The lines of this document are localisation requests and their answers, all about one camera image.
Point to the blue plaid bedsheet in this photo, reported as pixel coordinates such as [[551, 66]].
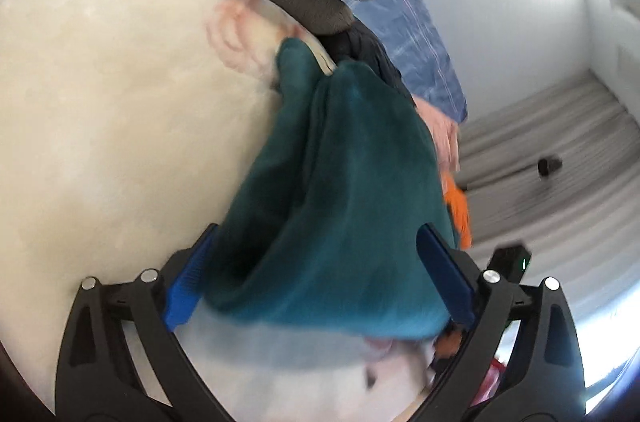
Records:
[[415, 22]]

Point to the black stand with knob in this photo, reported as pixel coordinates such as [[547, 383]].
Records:
[[549, 165]]

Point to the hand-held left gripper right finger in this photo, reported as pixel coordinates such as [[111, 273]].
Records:
[[447, 269]]

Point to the grey curtain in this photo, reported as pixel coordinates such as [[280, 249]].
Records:
[[560, 137]]

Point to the teal fleece garment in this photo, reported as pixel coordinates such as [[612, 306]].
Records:
[[340, 202]]

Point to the orange cloth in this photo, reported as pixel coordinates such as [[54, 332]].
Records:
[[459, 209]]

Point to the dark garment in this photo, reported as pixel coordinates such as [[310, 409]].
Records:
[[367, 50]]

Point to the cream printed blanket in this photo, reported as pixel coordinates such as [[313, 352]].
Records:
[[115, 117]]

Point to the pink cloth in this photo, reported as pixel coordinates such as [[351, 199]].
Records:
[[442, 127]]

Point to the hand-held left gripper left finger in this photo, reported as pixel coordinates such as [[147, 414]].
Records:
[[189, 274]]

